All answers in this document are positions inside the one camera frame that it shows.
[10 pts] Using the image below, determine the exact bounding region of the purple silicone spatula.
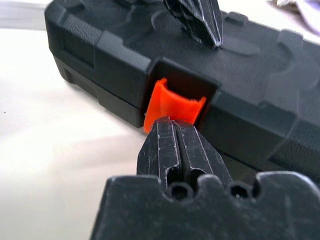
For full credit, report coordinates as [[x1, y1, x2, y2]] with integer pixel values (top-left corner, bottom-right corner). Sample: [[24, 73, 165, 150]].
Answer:
[[295, 0, 320, 36]]

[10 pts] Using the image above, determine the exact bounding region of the black plastic tool case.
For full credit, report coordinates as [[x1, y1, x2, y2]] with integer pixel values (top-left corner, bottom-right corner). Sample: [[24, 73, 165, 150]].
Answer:
[[44, 0, 320, 183]]

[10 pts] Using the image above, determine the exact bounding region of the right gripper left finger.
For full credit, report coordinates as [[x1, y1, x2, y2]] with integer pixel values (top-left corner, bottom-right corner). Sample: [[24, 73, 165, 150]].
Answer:
[[136, 118, 186, 191]]

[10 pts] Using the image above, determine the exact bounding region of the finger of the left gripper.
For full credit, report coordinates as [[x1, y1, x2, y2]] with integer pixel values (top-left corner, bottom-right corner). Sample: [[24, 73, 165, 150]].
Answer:
[[159, 0, 214, 45], [199, 0, 224, 50]]

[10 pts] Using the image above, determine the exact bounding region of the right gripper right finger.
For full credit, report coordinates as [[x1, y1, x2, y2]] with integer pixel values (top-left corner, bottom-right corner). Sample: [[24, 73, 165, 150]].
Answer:
[[177, 121, 235, 191]]

